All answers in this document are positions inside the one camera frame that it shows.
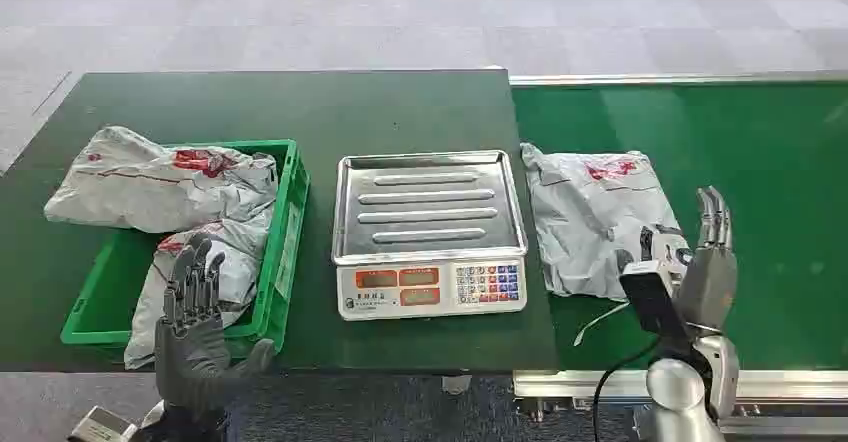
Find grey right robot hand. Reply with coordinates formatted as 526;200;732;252
674;185;740;334

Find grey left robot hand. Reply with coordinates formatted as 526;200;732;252
153;232;277;419

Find grey parcel bag red print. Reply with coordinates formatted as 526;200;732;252
519;142;692;303
123;216;274;371

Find white paper strip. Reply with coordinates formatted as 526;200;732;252
572;302;631;348

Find green plastic crate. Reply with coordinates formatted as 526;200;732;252
60;138;311;354

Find green conveyor belt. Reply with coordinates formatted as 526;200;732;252
508;71;848;422

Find large grey parcel bag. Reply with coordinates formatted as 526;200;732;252
43;125;280;236

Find white electronic scale steel pan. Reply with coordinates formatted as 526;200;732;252
330;150;530;323

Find dark green table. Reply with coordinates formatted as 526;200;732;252
0;69;560;375

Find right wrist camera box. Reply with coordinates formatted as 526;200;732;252
618;225;696;355

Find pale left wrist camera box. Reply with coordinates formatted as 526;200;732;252
66;406;138;442

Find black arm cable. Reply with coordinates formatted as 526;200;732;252
591;336;665;442

